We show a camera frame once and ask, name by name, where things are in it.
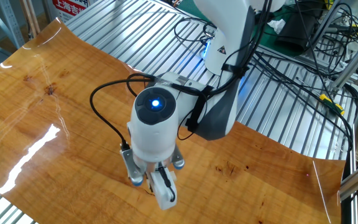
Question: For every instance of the glossy wood pattern mat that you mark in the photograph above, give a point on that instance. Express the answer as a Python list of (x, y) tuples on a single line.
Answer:
[(259, 193)]

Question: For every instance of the red white printed sign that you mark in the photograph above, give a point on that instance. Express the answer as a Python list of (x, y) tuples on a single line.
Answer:
[(70, 9)]

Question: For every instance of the brown wooden strip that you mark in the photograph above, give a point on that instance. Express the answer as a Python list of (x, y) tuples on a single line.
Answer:
[(33, 14), (26, 14)]

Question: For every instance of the silver vertical frame rail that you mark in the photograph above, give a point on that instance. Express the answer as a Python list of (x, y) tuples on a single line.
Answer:
[(354, 211)]

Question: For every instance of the grey metal stand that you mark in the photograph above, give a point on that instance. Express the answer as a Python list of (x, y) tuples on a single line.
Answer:
[(323, 26)]

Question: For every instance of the grey perforated shelf upright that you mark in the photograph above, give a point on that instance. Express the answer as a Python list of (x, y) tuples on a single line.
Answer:
[(9, 21)]

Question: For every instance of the crumpled white paper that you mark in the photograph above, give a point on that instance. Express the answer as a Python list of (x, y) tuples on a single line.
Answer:
[(277, 25)]

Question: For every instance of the yellow plug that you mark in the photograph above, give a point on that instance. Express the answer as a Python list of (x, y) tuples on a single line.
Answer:
[(356, 29)]

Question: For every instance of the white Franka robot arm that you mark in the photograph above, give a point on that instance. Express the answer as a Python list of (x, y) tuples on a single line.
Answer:
[(154, 140)]

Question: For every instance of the silver camera with blue cap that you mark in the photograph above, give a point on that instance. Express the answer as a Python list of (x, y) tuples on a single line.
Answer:
[(130, 166)]

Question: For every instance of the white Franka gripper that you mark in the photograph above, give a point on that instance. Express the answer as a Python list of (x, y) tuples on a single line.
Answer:
[(162, 194)]

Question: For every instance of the slanted aluminium profile post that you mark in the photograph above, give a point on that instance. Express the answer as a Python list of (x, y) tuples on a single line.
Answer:
[(356, 62)]

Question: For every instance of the black pouch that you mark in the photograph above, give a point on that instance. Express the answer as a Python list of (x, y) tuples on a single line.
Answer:
[(297, 31)]

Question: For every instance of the green cutting mat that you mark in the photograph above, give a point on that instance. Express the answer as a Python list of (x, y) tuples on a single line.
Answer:
[(267, 46)]

